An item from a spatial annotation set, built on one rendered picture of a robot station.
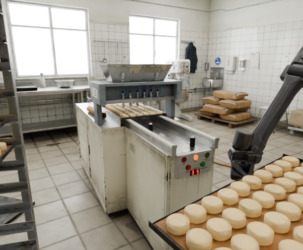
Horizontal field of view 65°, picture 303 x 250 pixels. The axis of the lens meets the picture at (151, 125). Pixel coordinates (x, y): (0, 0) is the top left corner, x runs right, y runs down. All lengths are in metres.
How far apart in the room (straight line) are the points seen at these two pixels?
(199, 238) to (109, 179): 1.59
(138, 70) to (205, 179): 0.98
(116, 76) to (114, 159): 0.67
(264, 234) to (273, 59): 5.39
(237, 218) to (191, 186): 0.95
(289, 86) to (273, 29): 4.89
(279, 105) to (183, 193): 0.77
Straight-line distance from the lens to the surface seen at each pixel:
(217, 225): 0.55
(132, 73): 1.94
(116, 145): 1.95
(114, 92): 1.94
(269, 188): 0.71
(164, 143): 1.35
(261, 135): 0.99
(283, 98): 1.03
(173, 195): 1.46
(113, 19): 5.52
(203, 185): 1.56
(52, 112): 5.14
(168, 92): 2.13
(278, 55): 5.79
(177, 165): 1.35
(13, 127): 1.01
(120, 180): 2.08
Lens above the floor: 1.34
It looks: 15 degrees down
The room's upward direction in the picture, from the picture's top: straight up
